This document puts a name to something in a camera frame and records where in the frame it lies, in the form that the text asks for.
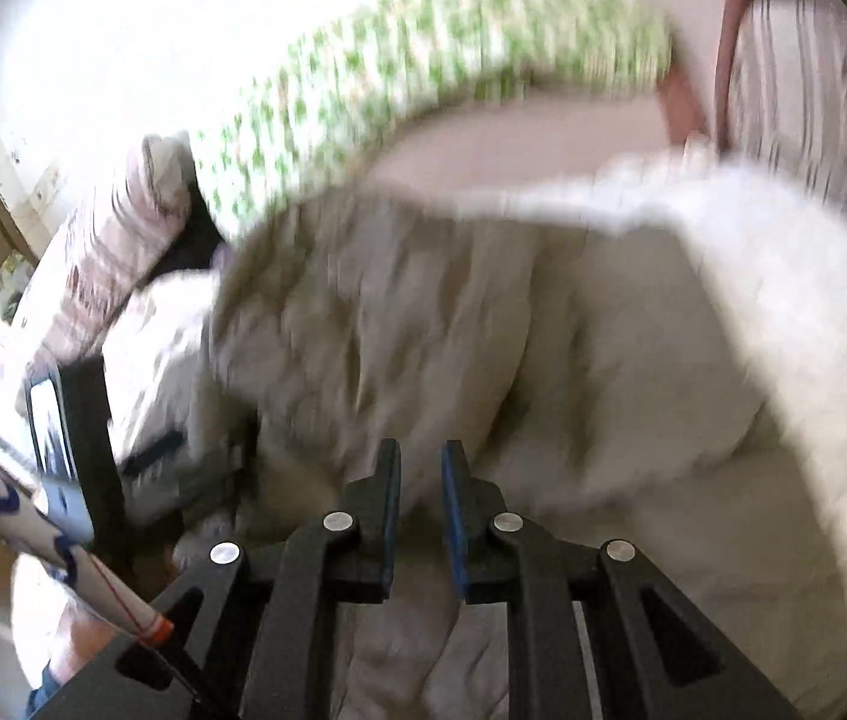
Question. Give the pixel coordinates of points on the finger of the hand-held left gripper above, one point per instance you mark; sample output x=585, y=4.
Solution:
x=153, y=454

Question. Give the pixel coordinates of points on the green checked blanket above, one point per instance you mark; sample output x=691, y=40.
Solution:
x=393, y=67

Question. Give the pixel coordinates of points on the white tube with blue marks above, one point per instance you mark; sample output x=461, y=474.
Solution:
x=10, y=499

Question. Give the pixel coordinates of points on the striped floral pillow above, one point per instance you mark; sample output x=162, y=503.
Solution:
x=806, y=90
x=108, y=262

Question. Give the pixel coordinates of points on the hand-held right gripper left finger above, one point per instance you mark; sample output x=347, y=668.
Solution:
x=392, y=495

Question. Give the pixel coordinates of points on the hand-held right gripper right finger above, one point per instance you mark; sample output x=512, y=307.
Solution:
x=453, y=502

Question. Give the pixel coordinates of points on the dark cloth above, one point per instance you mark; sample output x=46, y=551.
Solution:
x=194, y=240

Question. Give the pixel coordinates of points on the white leaf-print bedsheet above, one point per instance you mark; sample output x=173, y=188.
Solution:
x=806, y=315

